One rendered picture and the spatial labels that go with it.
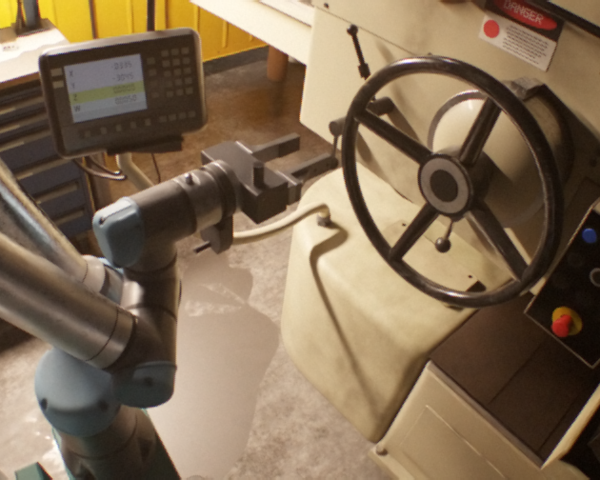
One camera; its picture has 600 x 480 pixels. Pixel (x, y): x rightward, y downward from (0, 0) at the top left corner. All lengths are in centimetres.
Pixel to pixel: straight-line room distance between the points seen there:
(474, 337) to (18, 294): 121
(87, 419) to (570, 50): 83
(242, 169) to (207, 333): 146
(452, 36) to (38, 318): 76
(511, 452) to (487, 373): 22
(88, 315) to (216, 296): 167
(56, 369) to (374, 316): 98
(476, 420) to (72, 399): 104
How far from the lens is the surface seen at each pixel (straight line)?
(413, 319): 146
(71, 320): 54
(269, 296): 220
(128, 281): 67
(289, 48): 169
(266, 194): 63
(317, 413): 192
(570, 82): 84
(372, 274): 154
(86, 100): 108
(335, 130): 112
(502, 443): 141
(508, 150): 77
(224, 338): 206
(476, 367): 142
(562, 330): 85
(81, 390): 66
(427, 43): 96
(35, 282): 52
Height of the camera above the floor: 171
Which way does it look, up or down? 44 degrees down
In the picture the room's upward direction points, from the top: 9 degrees clockwise
